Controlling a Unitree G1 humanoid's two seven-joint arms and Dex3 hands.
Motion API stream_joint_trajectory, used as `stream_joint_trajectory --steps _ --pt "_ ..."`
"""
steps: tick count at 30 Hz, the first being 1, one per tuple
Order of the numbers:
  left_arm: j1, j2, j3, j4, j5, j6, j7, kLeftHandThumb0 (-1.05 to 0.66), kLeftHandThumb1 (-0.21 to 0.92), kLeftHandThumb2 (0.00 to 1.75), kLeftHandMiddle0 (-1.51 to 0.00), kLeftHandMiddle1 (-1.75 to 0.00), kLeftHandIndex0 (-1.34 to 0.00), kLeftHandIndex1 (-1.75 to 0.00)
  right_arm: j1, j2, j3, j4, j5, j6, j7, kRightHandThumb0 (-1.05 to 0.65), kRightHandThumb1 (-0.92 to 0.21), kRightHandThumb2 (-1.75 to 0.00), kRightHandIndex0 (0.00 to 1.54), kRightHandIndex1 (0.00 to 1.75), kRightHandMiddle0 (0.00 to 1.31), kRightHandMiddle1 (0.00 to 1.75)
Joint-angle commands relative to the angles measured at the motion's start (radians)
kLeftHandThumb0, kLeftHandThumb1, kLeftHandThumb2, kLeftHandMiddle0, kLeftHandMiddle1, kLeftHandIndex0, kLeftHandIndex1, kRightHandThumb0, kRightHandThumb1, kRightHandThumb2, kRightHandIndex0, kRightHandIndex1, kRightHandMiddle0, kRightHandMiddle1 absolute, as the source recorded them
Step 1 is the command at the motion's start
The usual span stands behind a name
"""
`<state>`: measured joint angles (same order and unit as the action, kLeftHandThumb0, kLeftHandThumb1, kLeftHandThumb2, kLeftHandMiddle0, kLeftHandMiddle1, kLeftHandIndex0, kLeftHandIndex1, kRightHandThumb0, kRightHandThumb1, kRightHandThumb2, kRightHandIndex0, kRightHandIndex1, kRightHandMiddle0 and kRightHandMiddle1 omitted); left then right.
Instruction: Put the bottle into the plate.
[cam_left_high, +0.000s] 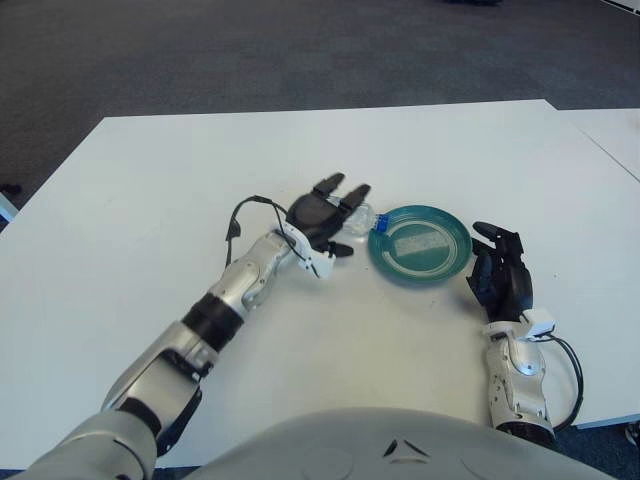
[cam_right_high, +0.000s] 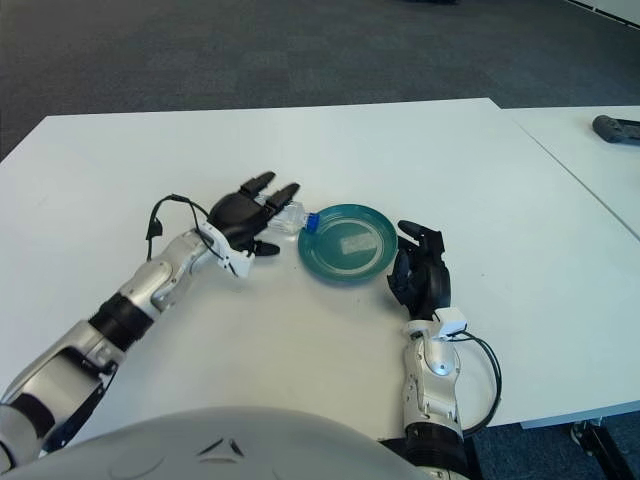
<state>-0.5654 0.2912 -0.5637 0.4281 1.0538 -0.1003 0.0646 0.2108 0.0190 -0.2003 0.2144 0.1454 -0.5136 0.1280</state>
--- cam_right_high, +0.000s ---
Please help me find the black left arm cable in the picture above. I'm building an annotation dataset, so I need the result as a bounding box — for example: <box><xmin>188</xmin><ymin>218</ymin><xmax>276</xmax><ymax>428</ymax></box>
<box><xmin>145</xmin><ymin>193</ymin><xmax>226</xmax><ymax>261</ymax></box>

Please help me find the black table leg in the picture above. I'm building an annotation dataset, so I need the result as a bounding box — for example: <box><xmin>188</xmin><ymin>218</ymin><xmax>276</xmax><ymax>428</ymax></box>
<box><xmin>462</xmin><ymin>434</ymin><xmax>484</xmax><ymax>480</ymax></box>

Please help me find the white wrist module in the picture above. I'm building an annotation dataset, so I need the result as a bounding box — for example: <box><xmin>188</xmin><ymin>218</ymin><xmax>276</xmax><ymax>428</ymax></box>
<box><xmin>433</xmin><ymin>308</ymin><xmax>469</xmax><ymax>341</ymax></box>
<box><xmin>197</xmin><ymin>224</ymin><xmax>256</xmax><ymax>279</ymax></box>

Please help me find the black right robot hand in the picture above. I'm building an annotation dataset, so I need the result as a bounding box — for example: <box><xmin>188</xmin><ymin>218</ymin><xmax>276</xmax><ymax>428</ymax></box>
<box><xmin>385</xmin><ymin>218</ymin><xmax>454</xmax><ymax>321</ymax></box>

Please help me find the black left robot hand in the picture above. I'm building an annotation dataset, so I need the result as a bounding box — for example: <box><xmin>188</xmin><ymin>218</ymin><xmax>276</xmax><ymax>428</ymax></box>
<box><xmin>207</xmin><ymin>171</ymin><xmax>302</xmax><ymax>257</ymax></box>

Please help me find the grey handheld controller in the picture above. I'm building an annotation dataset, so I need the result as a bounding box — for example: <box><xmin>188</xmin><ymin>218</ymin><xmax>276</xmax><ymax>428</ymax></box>
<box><xmin>592</xmin><ymin>114</ymin><xmax>640</xmax><ymax>144</ymax></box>

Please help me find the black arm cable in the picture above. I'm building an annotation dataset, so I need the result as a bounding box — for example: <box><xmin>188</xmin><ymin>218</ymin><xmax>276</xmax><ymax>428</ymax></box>
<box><xmin>449</xmin><ymin>329</ymin><xmax>503</xmax><ymax>434</ymax></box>
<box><xmin>145</xmin><ymin>193</ymin><xmax>226</xmax><ymax>261</ymax></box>

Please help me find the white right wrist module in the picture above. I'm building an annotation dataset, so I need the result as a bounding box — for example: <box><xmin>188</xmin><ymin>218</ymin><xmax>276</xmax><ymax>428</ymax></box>
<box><xmin>433</xmin><ymin>308</ymin><xmax>469</xmax><ymax>341</ymax></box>

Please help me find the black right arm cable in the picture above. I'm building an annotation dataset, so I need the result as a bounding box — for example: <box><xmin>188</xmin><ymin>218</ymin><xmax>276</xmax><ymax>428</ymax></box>
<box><xmin>449</xmin><ymin>329</ymin><xmax>503</xmax><ymax>434</ymax></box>

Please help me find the grey robot torso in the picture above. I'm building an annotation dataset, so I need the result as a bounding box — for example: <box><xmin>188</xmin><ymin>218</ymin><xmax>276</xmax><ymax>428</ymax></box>
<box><xmin>0</xmin><ymin>405</ymin><xmax>426</xmax><ymax>480</ymax></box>

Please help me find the black table foot with caster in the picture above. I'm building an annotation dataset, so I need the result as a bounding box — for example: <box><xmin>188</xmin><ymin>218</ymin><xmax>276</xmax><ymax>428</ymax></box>
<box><xmin>569</xmin><ymin>419</ymin><xmax>640</xmax><ymax>480</ymax></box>

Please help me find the green round plate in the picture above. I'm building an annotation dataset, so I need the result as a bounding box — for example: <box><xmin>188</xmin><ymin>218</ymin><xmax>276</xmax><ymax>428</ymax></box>
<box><xmin>297</xmin><ymin>202</ymin><xmax>400</xmax><ymax>286</ymax></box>

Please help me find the clear bottle with blue cap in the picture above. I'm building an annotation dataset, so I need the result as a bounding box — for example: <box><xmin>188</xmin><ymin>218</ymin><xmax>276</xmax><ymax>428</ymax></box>
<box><xmin>254</xmin><ymin>197</ymin><xmax>321</xmax><ymax>236</ymax></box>

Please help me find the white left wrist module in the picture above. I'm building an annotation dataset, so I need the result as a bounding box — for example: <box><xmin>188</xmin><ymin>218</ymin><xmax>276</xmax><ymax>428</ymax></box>
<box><xmin>197</xmin><ymin>224</ymin><xmax>256</xmax><ymax>279</ymax></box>

